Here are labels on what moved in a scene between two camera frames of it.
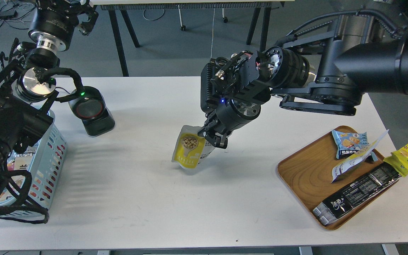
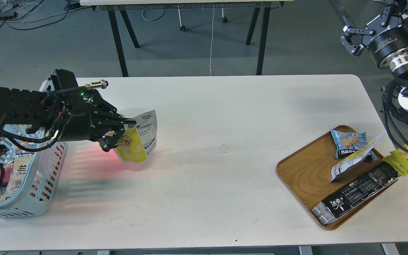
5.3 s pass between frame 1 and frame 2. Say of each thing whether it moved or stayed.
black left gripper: moved
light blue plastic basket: stayed
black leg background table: stayed
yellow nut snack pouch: moved
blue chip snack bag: stayed
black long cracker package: stayed
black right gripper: moved
